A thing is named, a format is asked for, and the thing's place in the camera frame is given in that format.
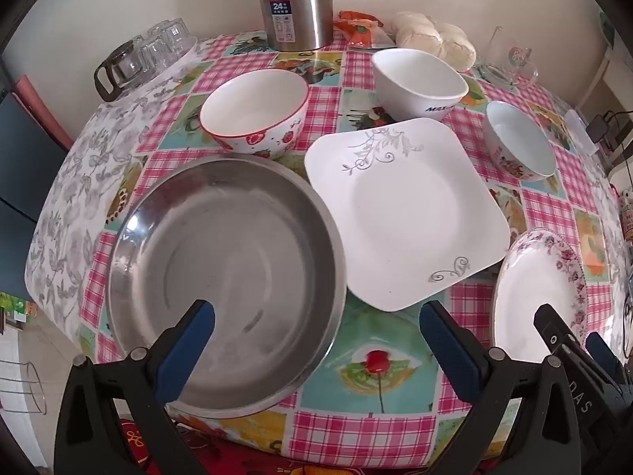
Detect dark blue cabinet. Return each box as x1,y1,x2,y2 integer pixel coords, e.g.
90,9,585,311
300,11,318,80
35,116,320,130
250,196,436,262
0,94,75,302

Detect upturned drinking glass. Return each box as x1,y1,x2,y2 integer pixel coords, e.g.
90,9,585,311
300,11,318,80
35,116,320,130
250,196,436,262
146,22,171,48
161,17,193,53
138,40,174,77

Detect teal cloth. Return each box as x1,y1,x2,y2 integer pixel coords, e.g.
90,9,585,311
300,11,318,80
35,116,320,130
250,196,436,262
599,10,616,50

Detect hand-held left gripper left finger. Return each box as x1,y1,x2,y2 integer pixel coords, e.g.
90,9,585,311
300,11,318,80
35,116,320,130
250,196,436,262
54,299,216,475

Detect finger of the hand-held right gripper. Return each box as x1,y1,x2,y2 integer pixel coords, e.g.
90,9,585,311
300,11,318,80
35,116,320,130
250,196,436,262
586,331,626,397
533,303,594,383

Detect small floral bowl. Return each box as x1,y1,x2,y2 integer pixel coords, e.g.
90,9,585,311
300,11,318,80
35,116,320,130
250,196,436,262
482,101,557,181

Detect white square bowl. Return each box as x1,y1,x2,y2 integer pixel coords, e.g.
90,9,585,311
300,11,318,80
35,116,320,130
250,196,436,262
371,48,470,123

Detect colourful snack packets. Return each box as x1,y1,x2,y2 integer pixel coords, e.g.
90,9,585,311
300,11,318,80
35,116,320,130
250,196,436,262
618,185,633,245

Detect red rimmed strawberry bowl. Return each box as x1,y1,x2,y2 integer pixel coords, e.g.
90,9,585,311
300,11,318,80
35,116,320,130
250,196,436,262
199,69,310,160

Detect red patterned cloth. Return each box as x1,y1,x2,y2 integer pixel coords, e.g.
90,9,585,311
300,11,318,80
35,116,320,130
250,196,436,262
116,413,500,475

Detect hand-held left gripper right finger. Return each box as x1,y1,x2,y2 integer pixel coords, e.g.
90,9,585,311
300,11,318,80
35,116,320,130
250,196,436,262
419,301,588,475

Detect orange snack packet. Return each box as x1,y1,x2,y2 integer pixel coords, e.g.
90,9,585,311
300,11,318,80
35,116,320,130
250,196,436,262
334,10,396,49

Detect glass teapot with black handle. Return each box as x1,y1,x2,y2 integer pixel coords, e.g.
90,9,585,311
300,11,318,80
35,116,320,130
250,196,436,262
94,37,149,102

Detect clear plastic box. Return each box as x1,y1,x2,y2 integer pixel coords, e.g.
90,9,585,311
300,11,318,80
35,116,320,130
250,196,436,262
564,109,599,155

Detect round stainless steel basin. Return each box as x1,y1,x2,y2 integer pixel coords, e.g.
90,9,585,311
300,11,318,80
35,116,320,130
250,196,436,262
106,153,349,419

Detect white round tray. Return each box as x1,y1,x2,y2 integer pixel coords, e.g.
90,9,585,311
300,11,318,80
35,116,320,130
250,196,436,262
106,34,199,105

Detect clear glass cup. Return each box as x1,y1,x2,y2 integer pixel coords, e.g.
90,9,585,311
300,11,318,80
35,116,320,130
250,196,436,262
476,26,512,85

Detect grey leaf pattern tablecloth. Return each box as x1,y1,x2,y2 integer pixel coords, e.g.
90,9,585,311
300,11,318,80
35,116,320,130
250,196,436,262
25,74,199,317

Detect bag of white steamed buns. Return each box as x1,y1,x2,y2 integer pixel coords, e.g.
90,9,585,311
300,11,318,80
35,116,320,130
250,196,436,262
393,11,476,72

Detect stainless steel thermos jug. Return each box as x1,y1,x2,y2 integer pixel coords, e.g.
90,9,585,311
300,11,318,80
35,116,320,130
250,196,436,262
256,0,358,53

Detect round pink floral plate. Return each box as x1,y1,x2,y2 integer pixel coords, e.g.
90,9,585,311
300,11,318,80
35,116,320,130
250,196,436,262
492,228,589,364

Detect green box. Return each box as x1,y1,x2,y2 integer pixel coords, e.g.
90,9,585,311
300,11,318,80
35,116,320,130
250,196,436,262
0,292,38,328

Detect pink board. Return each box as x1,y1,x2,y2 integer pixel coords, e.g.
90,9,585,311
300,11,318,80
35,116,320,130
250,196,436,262
12,75,75,152

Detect pink checked printed tablecloth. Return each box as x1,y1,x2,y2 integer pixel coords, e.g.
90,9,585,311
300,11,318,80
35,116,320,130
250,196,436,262
79,30,624,458

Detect white shelf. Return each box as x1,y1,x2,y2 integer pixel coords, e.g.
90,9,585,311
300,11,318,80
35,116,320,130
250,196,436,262
576,44,633,179

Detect white square plate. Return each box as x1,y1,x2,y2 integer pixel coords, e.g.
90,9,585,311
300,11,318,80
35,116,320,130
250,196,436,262
303,118,511,312

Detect black power adapter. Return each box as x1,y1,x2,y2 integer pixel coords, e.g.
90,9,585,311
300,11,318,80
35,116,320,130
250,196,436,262
588,114,616,145

